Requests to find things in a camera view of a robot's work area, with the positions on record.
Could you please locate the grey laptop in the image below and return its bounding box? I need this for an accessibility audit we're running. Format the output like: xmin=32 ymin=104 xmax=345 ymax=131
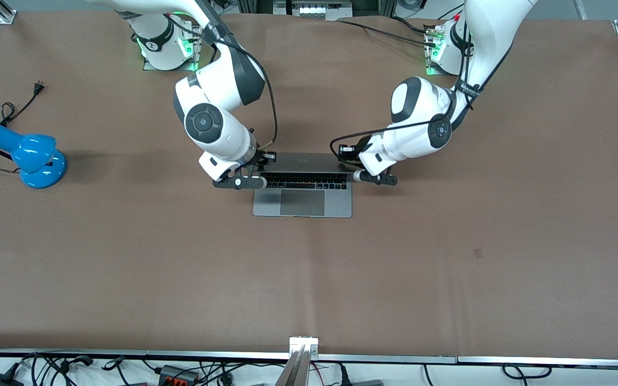
xmin=253 ymin=152 xmax=354 ymax=218

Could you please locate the silver mounting bracket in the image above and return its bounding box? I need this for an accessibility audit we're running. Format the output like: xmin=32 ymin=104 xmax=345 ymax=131
xmin=289 ymin=336 xmax=319 ymax=359

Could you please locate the black braided cable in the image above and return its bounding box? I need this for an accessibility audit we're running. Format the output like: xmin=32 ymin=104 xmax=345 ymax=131
xmin=337 ymin=18 xmax=439 ymax=50

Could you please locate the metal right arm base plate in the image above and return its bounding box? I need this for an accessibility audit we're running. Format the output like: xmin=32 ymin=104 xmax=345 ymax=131
xmin=142 ymin=24 xmax=203 ymax=72

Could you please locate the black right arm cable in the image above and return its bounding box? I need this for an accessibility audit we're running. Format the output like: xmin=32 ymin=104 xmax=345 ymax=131
xmin=167 ymin=13 xmax=278 ymax=149

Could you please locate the white terminal box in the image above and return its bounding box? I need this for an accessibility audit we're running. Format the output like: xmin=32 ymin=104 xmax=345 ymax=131
xmin=274 ymin=0 xmax=353 ymax=21

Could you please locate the dark box with orange connectors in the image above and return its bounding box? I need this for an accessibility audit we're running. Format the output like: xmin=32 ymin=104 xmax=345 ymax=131
xmin=157 ymin=365 xmax=201 ymax=385

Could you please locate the black power adapter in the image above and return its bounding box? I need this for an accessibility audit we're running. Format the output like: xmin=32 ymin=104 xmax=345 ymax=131
xmin=0 ymin=363 xmax=24 ymax=386

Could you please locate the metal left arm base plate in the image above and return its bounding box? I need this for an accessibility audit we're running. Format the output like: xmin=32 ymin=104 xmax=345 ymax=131
xmin=425 ymin=21 xmax=452 ymax=76

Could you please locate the aluminium profile beam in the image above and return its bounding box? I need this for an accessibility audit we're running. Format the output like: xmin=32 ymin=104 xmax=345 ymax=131
xmin=274 ymin=346 xmax=310 ymax=386

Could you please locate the black lamp power cord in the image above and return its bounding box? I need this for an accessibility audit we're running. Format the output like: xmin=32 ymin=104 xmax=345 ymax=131
xmin=0 ymin=80 xmax=47 ymax=175

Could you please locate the aluminium table edge rail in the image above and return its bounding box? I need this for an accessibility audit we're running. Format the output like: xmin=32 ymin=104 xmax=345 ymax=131
xmin=317 ymin=354 xmax=458 ymax=364
xmin=0 ymin=349 xmax=149 ymax=359
xmin=147 ymin=351 xmax=291 ymax=361
xmin=457 ymin=356 xmax=618 ymax=369

